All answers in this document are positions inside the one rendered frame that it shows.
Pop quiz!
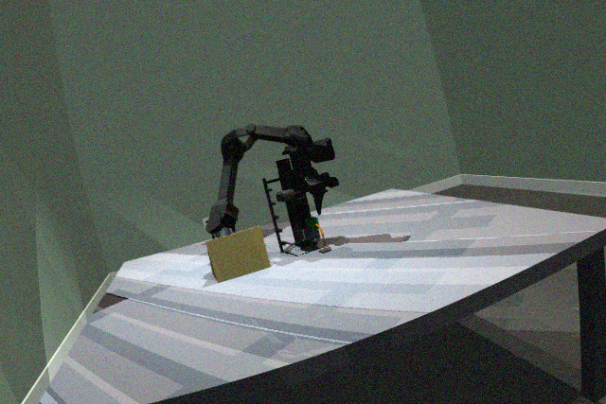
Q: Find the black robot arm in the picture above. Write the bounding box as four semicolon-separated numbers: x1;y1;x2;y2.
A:
205;124;335;239

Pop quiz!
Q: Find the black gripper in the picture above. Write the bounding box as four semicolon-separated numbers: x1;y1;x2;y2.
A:
276;164;339;219

